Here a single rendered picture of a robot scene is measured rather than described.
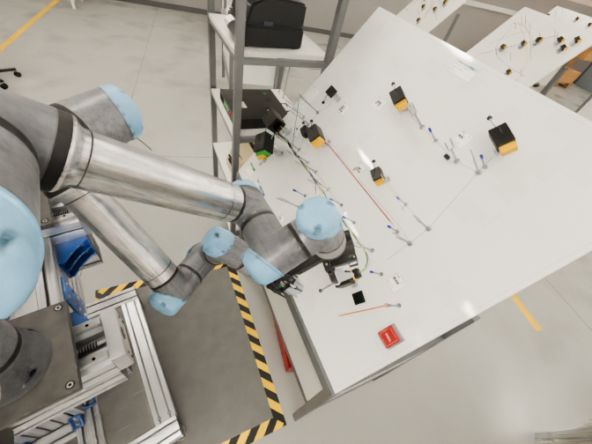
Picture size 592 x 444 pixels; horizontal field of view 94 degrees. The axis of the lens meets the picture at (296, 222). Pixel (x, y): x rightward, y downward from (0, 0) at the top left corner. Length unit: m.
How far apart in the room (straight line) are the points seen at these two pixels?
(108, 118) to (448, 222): 0.90
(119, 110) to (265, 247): 0.41
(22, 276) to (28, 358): 0.53
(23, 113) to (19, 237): 0.15
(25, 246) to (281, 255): 0.33
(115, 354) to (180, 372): 1.14
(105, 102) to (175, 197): 0.31
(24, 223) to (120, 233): 0.40
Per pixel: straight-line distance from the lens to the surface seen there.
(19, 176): 0.31
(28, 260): 0.28
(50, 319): 0.90
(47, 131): 0.39
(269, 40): 1.50
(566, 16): 9.40
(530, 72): 4.87
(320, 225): 0.45
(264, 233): 0.50
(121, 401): 1.78
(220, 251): 0.69
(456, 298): 0.92
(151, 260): 0.69
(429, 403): 2.29
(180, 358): 1.99
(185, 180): 0.46
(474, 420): 2.44
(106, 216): 0.66
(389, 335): 0.94
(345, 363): 1.05
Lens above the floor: 1.90
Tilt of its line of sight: 47 degrees down
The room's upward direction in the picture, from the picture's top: 16 degrees clockwise
